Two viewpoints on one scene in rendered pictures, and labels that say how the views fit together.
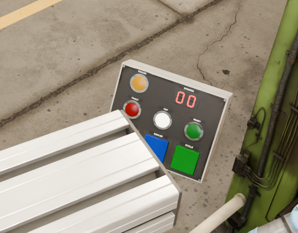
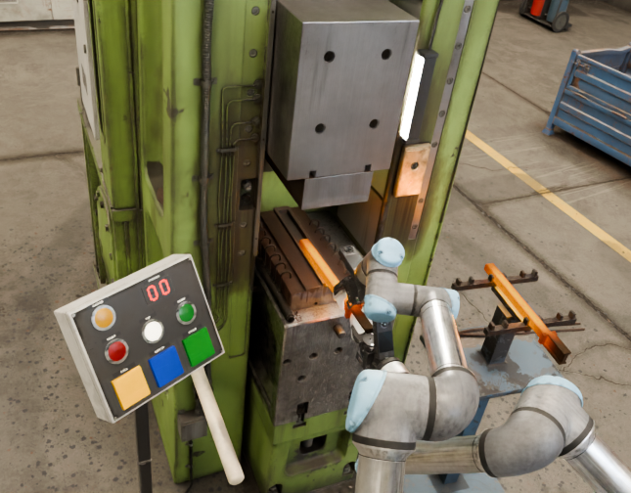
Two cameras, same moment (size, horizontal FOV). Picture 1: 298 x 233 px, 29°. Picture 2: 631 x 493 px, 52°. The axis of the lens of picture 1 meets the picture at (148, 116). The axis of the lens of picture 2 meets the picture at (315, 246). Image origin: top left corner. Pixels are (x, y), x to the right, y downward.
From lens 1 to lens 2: 1.03 m
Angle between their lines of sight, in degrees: 53
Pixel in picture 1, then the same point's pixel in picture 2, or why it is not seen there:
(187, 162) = (202, 345)
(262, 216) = (224, 358)
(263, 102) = (183, 247)
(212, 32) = not seen: outside the picture
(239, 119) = (12, 357)
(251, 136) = not seen: hidden behind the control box
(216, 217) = (208, 393)
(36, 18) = not seen: outside the picture
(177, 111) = (158, 309)
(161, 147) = (172, 356)
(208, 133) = (199, 301)
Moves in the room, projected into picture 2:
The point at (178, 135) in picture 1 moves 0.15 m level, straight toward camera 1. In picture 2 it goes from (176, 331) to (226, 356)
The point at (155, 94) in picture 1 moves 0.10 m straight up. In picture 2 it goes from (127, 313) to (124, 280)
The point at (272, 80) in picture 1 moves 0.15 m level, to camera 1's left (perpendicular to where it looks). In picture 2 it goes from (187, 217) to (154, 245)
